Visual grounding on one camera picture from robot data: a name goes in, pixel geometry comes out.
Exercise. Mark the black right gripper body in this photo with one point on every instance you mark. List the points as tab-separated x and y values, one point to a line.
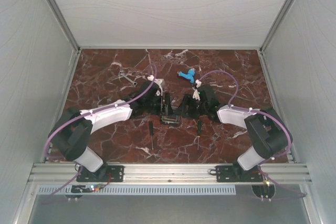
197	108

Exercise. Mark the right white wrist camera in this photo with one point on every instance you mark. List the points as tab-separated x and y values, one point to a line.
196	93

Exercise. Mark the blue glue gun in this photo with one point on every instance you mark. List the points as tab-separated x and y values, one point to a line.
188	76

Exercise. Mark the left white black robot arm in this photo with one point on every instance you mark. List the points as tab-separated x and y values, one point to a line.
72	132

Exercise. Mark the yellow black handle screwdriver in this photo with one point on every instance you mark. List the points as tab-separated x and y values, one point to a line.
199	131

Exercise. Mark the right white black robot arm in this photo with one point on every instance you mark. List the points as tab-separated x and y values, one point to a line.
268	134

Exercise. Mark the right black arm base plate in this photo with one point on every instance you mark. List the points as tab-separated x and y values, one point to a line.
234	174

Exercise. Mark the aluminium front rail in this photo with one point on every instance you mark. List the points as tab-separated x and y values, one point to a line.
164	174

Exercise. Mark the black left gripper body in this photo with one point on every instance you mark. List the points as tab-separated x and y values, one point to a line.
154	106

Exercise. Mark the silver ratchet wrench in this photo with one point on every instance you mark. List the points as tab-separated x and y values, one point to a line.
122	74

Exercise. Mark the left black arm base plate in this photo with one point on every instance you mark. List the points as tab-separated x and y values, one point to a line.
107	173

